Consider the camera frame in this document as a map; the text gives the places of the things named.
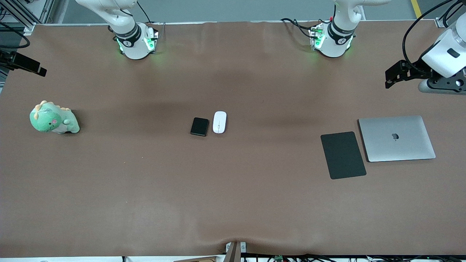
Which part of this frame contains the white computer mouse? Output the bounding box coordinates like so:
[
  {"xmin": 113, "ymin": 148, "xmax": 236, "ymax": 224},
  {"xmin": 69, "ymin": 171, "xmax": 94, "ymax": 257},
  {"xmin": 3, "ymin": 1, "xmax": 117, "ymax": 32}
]
[{"xmin": 213, "ymin": 111, "xmax": 227, "ymax": 134}]

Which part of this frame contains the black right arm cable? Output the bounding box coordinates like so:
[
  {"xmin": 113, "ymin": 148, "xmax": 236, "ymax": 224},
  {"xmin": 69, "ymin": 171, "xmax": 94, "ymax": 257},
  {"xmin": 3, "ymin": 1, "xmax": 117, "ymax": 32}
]
[{"xmin": 0, "ymin": 22, "xmax": 30, "ymax": 49}]

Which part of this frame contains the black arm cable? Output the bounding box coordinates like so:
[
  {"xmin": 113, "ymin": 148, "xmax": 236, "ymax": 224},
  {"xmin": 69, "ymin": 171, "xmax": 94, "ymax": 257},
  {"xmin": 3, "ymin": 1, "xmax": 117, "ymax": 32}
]
[
  {"xmin": 402, "ymin": 0, "xmax": 466, "ymax": 73},
  {"xmin": 0, "ymin": 22, "xmax": 30, "ymax": 49}
]

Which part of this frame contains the black left base cable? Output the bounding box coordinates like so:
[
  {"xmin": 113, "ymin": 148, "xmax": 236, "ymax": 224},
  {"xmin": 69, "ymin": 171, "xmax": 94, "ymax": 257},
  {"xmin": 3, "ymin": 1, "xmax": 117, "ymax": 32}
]
[{"xmin": 280, "ymin": 17, "xmax": 321, "ymax": 39}]

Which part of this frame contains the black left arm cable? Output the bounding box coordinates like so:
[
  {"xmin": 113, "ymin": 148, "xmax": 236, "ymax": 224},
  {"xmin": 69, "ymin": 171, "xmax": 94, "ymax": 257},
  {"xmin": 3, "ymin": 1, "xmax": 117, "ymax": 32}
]
[{"xmin": 402, "ymin": 0, "xmax": 466, "ymax": 73}]

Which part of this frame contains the black right base cable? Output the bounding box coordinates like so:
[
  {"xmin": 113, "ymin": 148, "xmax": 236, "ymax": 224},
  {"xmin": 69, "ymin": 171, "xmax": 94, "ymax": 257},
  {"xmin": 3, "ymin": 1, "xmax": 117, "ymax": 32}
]
[{"xmin": 137, "ymin": 0, "xmax": 152, "ymax": 24}]

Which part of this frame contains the green dinosaur plush toy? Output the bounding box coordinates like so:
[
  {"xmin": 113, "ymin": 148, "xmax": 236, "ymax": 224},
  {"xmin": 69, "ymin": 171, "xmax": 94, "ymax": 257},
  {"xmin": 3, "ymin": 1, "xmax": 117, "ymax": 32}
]
[{"xmin": 30, "ymin": 100, "xmax": 80, "ymax": 134}]

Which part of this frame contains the black base cable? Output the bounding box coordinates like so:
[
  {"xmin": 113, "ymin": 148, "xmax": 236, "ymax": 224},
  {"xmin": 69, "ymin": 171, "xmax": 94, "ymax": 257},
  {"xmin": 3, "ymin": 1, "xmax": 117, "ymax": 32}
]
[
  {"xmin": 280, "ymin": 17, "xmax": 321, "ymax": 39},
  {"xmin": 137, "ymin": 0, "xmax": 152, "ymax": 24}
]

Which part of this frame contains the black mouse pad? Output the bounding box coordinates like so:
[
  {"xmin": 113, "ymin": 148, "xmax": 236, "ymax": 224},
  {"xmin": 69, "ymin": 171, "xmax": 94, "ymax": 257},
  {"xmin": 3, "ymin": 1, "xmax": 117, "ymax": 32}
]
[{"xmin": 320, "ymin": 131, "xmax": 367, "ymax": 180}]

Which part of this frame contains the silver laptop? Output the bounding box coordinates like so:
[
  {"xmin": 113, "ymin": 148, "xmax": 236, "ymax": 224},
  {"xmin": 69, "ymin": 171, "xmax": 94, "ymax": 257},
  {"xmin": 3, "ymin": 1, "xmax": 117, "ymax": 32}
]
[{"xmin": 358, "ymin": 115, "xmax": 437, "ymax": 163}]

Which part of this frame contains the aluminium frame post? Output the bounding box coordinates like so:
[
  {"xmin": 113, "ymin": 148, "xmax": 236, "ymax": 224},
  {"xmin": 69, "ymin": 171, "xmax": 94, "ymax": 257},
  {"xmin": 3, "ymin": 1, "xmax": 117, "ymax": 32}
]
[
  {"xmin": 435, "ymin": 0, "xmax": 466, "ymax": 28},
  {"xmin": 0, "ymin": 0, "xmax": 55, "ymax": 35}
]

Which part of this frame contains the silver post bracket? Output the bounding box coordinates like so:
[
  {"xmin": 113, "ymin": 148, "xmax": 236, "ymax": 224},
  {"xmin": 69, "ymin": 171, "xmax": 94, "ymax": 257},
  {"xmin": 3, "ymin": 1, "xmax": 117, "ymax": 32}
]
[{"xmin": 225, "ymin": 242, "xmax": 247, "ymax": 254}]

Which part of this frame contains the brown mount post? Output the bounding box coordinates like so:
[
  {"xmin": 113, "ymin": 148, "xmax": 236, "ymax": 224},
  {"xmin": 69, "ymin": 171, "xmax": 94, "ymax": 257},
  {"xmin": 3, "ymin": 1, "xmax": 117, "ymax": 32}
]
[{"xmin": 228, "ymin": 241, "xmax": 241, "ymax": 262}]

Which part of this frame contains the brown table cover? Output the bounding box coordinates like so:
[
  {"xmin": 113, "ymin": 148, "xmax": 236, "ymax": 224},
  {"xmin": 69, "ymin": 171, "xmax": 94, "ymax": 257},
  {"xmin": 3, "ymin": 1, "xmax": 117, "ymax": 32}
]
[{"xmin": 0, "ymin": 20, "xmax": 466, "ymax": 257}]

